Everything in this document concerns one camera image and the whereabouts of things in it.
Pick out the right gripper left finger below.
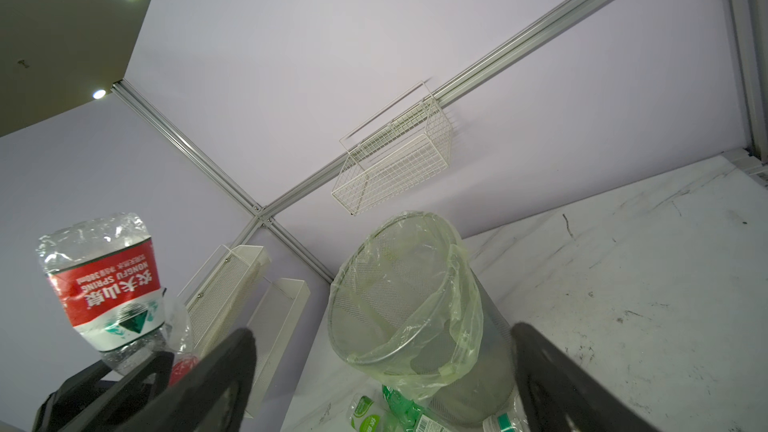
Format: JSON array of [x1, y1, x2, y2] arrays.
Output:
[[119, 328, 257, 431]]

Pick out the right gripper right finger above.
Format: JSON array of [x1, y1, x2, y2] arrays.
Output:
[[511, 322, 656, 431]]

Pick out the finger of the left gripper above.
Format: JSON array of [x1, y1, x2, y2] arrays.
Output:
[[32, 352, 174, 431]]

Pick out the red cap water bottle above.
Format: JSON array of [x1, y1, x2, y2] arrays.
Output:
[[36, 213, 199, 382]]

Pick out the grey mesh waste bin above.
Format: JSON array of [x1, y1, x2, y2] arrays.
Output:
[[327, 211, 515, 429]]

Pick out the green plastic bin liner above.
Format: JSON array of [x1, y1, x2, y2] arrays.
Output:
[[327, 212, 485, 403]]

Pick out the clear bottle green cap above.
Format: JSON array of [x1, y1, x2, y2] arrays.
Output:
[[482, 391, 530, 432]]

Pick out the lower white mesh shelf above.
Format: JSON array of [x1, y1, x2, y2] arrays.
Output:
[[246, 278, 310, 418]]

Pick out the white mesh shelf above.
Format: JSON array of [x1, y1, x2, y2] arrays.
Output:
[[246, 278, 310, 418], [179, 245, 271, 358]]

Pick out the upper white mesh shelf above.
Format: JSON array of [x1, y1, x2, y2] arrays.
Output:
[[179, 245, 271, 358]]

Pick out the green soda bottle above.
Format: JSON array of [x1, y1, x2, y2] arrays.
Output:
[[382, 385, 449, 432]]

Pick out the small green label bottle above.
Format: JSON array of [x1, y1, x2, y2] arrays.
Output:
[[347, 394, 401, 432]]

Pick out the white wire wall basket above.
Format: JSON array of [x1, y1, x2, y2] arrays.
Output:
[[332, 81, 454, 216]]

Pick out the aluminium frame back rail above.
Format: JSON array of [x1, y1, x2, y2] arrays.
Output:
[[111, 0, 614, 283]]

